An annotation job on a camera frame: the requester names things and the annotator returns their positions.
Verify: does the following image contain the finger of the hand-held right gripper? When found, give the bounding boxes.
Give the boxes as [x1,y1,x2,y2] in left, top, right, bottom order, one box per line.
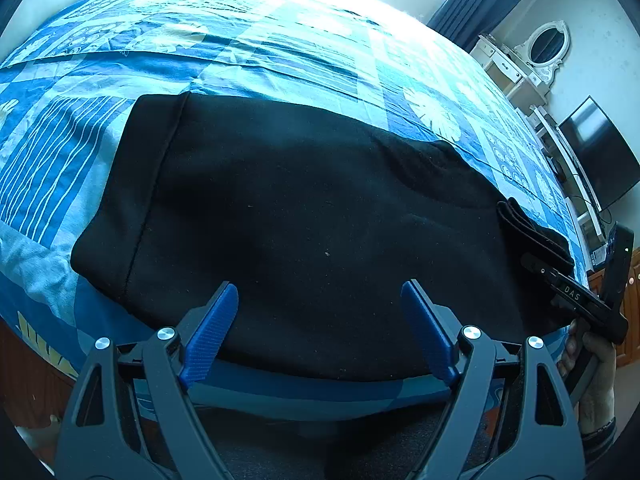
[520,254,563,286]

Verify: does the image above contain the black flat television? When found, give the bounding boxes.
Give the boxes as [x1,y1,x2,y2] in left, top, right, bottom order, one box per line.
[557,96,640,211]

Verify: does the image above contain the dark blue curtain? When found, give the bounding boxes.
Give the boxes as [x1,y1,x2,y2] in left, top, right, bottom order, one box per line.
[427,0,561,53]

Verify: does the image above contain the white television shelf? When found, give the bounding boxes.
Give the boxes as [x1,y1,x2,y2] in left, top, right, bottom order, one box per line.
[529,104,607,262]

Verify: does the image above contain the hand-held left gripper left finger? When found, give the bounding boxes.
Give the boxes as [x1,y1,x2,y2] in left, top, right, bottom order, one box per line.
[55,281,240,480]

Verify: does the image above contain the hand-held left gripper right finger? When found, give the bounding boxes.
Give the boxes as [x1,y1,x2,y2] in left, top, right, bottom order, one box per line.
[401,280,587,480]

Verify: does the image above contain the wooden cabinet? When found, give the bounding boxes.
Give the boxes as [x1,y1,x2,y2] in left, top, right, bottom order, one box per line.
[587,246,640,367]

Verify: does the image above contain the wooden bed frame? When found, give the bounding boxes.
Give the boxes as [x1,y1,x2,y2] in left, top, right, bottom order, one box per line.
[0,319,77,433]

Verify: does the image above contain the blue patterned bedsheet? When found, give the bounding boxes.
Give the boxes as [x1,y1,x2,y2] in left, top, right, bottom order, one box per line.
[0,0,592,413]

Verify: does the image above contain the black pants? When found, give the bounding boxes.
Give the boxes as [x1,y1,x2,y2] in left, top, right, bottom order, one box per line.
[70,92,576,382]

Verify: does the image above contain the oval mirror white frame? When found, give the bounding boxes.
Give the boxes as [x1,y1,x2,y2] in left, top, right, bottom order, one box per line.
[527,20,572,68]

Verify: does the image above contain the person's right hand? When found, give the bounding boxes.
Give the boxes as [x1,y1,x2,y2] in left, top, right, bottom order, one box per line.
[559,324,619,434]

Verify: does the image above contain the black cable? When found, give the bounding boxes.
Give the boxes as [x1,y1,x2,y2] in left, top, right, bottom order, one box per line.
[564,192,614,226]

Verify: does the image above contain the white vanity dresser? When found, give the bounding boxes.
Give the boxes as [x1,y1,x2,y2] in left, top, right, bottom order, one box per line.
[470,20,572,107]

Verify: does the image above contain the person's right forearm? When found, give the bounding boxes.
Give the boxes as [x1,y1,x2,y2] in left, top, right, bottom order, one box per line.
[580,417,617,467]

